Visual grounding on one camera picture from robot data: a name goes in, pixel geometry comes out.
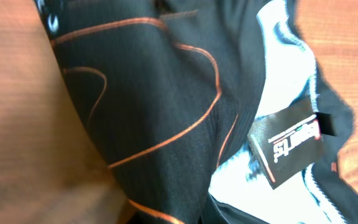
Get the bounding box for black printed cycling jersey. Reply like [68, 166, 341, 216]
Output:
[35, 0, 358, 223]

